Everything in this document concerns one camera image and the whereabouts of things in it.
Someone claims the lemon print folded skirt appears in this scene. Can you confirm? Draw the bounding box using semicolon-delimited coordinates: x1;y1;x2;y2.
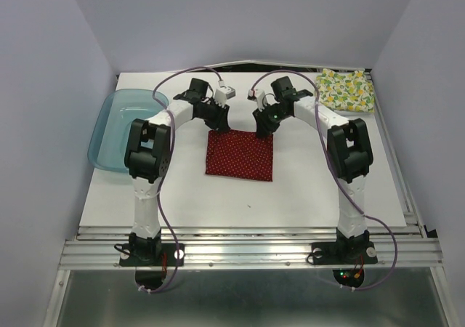
315;68;375;113

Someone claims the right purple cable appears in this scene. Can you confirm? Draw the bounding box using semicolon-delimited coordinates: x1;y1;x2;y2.
250;70;397;292

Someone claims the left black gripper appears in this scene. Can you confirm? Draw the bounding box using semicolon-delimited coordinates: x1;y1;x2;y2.
197;99;230;132

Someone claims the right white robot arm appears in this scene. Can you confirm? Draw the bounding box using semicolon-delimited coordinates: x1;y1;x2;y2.
248;76;377;265

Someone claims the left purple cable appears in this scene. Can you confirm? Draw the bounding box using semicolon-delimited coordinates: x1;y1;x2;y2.
137;66;225;294

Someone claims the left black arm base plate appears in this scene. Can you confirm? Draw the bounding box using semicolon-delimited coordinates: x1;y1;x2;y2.
114;243;185;267

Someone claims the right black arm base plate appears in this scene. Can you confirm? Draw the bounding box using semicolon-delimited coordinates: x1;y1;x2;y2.
306;242;378;266

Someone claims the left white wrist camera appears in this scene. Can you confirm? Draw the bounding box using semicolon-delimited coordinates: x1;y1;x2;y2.
214;81;235;108

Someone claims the purple cable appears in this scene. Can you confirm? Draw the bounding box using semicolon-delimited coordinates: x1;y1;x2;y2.
137;66;225;294
250;70;397;292

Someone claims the teal plastic bin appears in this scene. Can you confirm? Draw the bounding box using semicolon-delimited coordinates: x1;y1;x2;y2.
87;89;169;174

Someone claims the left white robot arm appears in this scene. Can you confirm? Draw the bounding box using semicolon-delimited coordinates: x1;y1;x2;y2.
121;78;235;265

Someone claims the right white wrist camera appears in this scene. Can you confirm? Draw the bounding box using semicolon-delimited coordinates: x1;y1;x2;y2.
247;89;269;112

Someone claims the red polka dot skirt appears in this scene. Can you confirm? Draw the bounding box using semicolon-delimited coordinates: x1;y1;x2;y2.
206;129;274;182

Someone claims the aluminium rail frame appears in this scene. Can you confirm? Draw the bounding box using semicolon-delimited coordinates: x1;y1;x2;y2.
43;67;458;327

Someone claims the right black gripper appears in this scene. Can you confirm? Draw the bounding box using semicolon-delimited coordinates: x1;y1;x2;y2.
251;102;289;138

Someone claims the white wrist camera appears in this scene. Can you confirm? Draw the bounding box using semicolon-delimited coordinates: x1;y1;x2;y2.
214;81;235;108
247;89;269;112

